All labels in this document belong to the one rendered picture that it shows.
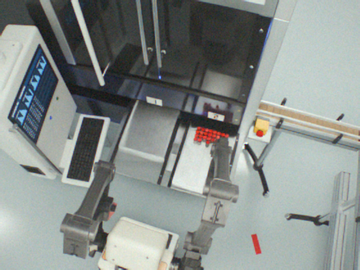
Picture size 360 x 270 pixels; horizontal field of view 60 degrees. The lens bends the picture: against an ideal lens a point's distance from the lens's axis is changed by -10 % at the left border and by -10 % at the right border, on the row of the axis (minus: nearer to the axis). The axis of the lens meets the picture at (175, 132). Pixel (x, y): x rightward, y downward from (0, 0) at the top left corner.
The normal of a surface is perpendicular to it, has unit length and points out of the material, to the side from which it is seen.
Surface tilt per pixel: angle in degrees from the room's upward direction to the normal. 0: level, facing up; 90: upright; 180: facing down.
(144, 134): 0
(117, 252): 48
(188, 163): 0
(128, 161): 0
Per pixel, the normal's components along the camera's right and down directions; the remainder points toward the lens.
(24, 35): -0.02, -0.44
